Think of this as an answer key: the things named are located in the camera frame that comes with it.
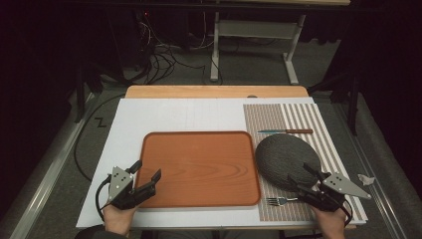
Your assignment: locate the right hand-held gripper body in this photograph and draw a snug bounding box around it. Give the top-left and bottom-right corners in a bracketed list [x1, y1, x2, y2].
[297, 171, 373, 213]

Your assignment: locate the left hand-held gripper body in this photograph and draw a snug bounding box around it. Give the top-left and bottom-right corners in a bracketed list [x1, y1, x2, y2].
[106, 164, 157, 211]

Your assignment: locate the silver fork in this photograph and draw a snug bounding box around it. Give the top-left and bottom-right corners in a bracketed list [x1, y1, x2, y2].
[265, 196, 300, 207]

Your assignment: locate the black textured plate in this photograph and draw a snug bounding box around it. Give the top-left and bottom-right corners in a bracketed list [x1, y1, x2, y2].
[254, 133, 322, 193]

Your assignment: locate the orange wood-grain tray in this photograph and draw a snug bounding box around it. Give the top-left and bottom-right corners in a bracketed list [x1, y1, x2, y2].
[133, 130, 262, 209]

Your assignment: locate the knife with wooden handle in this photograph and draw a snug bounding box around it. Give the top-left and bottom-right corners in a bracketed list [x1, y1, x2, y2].
[257, 128, 315, 135]

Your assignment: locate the person's left hand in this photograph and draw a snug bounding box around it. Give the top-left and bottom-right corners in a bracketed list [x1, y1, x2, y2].
[102, 203, 139, 237]

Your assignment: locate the person's right hand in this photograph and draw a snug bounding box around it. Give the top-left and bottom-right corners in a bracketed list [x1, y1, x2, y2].
[310, 204, 348, 239]

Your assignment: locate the crumpled white tissue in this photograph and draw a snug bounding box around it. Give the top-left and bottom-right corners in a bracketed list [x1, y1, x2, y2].
[357, 173, 376, 186]

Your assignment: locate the striped placemat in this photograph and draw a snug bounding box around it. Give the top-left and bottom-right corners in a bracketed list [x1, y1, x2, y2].
[243, 103, 366, 223]

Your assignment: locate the black stand leg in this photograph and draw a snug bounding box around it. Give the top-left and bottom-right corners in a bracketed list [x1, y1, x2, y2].
[75, 61, 105, 124]
[308, 74, 362, 136]

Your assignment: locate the grey metal stand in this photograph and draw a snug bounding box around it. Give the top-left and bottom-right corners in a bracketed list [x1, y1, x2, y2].
[209, 11, 307, 86]

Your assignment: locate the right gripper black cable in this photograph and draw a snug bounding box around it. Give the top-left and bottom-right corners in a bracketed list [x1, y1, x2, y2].
[340, 198, 353, 227]

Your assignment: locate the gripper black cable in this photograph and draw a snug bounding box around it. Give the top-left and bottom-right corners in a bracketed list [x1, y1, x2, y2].
[340, 198, 353, 227]
[95, 174, 112, 223]

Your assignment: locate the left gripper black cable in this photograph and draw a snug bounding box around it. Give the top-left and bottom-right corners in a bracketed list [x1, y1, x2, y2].
[95, 174, 112, 223]

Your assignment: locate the aluminium rail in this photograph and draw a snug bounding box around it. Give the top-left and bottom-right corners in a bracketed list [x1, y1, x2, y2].
[8, 93, 98, 239]
[333, 103, 414, 239]

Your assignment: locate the long black floor cable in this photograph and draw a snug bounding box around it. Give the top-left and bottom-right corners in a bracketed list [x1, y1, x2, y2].
[73, 93, 126, 183]

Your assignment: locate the bundle of cables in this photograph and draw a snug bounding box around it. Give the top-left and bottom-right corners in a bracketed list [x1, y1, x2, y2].
[130, 9, 218, 86]

